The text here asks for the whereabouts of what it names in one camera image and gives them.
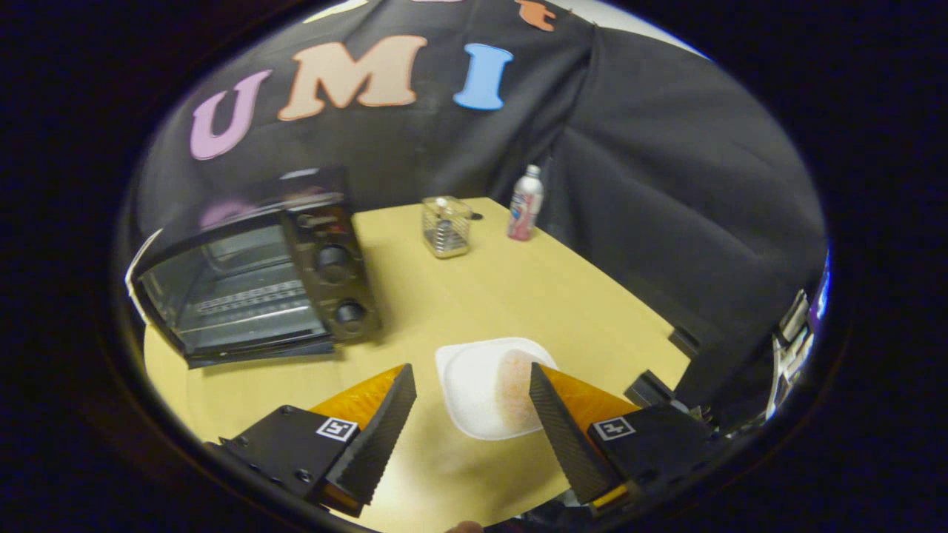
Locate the white plate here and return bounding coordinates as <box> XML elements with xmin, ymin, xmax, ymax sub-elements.
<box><xmin>435</xmin><ymin>338</ymin><xmax>558</xmax><ymax>442</ymax></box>

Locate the round breaded food piece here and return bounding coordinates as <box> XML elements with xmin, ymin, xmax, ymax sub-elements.
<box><xmin>495</xmin><ymin>349</ymin><xmax>550</xmax><ymax>432</ymax></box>

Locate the clear glass jar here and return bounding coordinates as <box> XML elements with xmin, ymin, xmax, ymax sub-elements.
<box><xmin>422</xmin><ymin>195</ymin><xmax>473</xmax><ymax>259</ymax></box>

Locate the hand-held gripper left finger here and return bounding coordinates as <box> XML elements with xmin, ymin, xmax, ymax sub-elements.
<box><xmin>204</xmin><ymin>363</ymin><xmax>418</xmax><ymax>519</ymax></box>

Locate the white drink bottle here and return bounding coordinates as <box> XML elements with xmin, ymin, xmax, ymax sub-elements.
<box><xmin>507</xmin><ymin>164</ymin><xmax>545</xmax><ymax>242</ymax></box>

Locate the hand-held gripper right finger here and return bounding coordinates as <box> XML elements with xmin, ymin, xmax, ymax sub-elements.
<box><xmin>528</xmin><ymin>361</ymin><xmax>730</xmax><ymax>519</ymax></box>

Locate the black toaster oven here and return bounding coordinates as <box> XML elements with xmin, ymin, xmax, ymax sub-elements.
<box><xmin>130</xmin><ymin>169</ymin><xmax>383</xmax><ymax>369</ymax></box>

